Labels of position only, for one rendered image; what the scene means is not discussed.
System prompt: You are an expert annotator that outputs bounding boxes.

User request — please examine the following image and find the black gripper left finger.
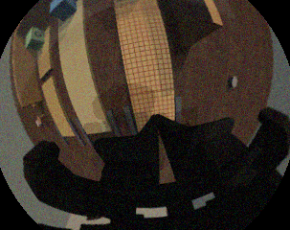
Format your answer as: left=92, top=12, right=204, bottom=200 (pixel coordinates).
left=94, top=115, right=160, bottom=184

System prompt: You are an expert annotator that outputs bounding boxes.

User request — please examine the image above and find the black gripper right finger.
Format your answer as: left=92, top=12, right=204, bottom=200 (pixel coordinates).
left=156, top=115, right=235, bottom=181

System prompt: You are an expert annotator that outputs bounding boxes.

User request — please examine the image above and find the grey short cylinder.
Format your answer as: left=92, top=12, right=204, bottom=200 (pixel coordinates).
left=229, top=76, right=237, bottom=88

